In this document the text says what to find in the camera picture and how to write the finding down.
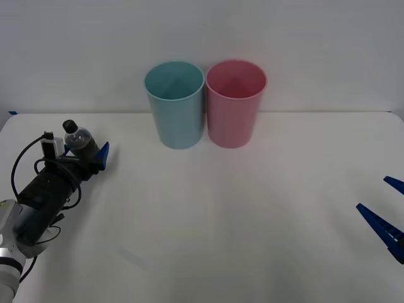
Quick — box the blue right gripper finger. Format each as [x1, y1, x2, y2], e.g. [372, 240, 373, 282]
[355, 203, 404, 264]
[383, 175, 404, 194]

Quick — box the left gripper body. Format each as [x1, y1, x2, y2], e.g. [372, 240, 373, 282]
[41, 155, 97, 187]

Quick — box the pink plastic bin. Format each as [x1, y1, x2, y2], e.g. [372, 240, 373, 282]
[205, 59, 269, 150]

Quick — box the dark plastic bottle black cap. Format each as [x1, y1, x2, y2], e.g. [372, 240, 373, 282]
[62, 119, 102, 162]

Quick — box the pale blue plastic bin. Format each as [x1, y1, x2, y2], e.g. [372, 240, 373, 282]
[143, 60, 205, 150]

